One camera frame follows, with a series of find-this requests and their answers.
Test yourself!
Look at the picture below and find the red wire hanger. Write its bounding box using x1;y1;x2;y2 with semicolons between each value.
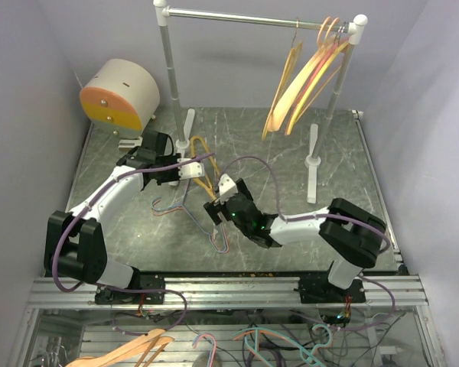
158;184;215;251

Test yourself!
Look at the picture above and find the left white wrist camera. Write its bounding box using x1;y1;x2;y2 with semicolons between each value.
178;162;205;180

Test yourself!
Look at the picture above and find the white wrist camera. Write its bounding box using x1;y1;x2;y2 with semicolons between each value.
178;162;205;180
218;174;238;203

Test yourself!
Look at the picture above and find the pink blue hanger under table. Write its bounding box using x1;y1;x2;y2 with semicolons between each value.
191;333;217;367

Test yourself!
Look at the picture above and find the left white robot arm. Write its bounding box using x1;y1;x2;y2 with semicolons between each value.
44;131;181;304

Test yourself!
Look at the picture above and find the yellow plastic hanger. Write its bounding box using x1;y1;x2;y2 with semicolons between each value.
285;22;353;137

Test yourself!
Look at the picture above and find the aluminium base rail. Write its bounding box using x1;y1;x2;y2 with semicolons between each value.
26;276;428;310

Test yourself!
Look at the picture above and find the beige drum with orange face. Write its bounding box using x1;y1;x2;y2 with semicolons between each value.
80;59;161;139

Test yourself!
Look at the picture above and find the blue wire hanger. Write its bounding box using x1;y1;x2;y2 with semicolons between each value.
151;179;230;255

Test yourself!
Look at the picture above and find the white clothes rack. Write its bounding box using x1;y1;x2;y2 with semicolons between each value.
153;1;369;203

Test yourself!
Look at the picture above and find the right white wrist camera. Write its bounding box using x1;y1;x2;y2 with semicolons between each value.
218;174;238;203

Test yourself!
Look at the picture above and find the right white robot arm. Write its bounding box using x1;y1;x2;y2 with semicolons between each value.
203;174;390;303

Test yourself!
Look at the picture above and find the wooden hanger under table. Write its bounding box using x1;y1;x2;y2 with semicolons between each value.
67;329;174;367

